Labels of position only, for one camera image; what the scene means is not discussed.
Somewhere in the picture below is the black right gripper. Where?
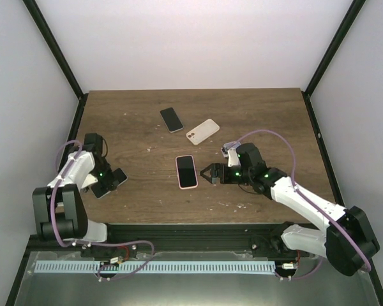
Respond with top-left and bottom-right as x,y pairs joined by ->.
200,163 -> 253,185

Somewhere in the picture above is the purple-edged black smartphone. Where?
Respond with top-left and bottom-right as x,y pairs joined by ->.
91,168 -> 128,199

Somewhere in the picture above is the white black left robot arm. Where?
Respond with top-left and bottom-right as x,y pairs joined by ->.
32,133 -> 128,258

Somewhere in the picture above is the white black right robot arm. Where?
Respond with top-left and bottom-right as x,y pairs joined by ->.
200,143 -> 380,276

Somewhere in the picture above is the cream phone case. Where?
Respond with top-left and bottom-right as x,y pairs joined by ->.
186,119 -> 220,145

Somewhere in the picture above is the silver-edged black smartphone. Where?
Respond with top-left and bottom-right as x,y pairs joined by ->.
160,107 -> 184,133

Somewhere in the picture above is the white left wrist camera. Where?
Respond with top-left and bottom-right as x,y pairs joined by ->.
80,173 -> 98,192

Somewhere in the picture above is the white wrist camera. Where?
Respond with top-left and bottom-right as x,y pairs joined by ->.
80,173 -> 98,192
222,145 -> 241,168

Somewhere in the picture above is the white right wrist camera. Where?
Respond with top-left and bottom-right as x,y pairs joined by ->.
222,145 -> 241,168

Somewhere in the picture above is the black front frame rail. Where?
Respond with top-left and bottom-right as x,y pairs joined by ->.
28,222 -> 368,259

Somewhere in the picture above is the black left side rail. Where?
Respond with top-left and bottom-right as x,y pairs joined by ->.
40,94 -> 89,235

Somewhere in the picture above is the light blue slotted cable duct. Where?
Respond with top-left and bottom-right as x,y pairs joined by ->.
34,260 -> 276,275

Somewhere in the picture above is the black right side rail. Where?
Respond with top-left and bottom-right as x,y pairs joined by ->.
302,92 -> 344,206

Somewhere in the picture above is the black frame post left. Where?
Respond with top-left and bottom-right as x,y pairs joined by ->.
22,0 -> 84,100

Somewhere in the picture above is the black frame post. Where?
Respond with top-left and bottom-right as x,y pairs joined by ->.
22,0 -> 84,100
304,0 -> 366,97

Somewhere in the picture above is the black frame post right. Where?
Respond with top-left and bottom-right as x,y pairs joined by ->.
304,0 -> 366,97

